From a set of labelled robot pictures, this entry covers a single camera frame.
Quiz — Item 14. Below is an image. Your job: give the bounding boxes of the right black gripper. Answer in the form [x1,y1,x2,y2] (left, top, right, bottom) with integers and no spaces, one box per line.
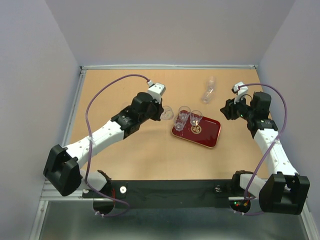
[219,93,255,121]

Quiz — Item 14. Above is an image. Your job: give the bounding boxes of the clear glass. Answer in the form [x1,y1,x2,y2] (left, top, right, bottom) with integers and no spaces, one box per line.
[160,105,174,120]
[173,115,186,132]
[178,105,191,122]
[190,110,203,126]
[206,76,217,91]
[201,85,215,104]

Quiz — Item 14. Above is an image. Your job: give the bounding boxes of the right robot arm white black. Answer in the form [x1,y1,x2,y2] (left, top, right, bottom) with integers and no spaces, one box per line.
[220,92,310,215]

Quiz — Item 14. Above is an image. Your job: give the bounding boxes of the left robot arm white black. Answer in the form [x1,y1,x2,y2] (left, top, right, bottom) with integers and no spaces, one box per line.
[43,90,164,197]

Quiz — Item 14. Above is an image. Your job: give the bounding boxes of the red lacquer tray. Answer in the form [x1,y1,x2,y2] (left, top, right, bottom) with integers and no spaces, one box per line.
[171,116,221,148]

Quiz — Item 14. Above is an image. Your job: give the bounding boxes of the clear glass lying tipped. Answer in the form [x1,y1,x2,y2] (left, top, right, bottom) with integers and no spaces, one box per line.
[201,85,215,104]

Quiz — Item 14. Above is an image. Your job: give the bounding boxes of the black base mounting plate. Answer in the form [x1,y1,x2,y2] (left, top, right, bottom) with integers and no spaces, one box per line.
[82,178,261,210]

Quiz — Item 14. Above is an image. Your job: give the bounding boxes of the circuit board with leds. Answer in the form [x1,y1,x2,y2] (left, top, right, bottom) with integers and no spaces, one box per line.
[229,200,251,213]

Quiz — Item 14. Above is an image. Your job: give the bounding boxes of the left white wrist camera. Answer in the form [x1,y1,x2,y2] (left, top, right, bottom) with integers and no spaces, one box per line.
[147,80,166,102]

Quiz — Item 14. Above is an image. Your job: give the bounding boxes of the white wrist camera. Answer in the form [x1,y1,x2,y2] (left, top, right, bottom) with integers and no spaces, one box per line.
[231,81,248,104]
[147,80,166,102]

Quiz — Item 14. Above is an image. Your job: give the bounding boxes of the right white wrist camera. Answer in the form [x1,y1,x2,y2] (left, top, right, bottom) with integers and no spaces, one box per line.
[231,81,248,104]

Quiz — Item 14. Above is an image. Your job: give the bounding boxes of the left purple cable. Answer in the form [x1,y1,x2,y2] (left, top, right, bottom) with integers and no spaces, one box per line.
[84,74,156,218]

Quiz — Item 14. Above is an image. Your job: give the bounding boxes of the purple cable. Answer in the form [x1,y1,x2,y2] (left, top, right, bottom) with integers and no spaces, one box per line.
[233,83,287,216]
[84,74,156,218]

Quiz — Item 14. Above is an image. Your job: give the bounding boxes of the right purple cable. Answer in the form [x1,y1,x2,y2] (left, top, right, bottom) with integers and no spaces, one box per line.
[233,83,287,216]

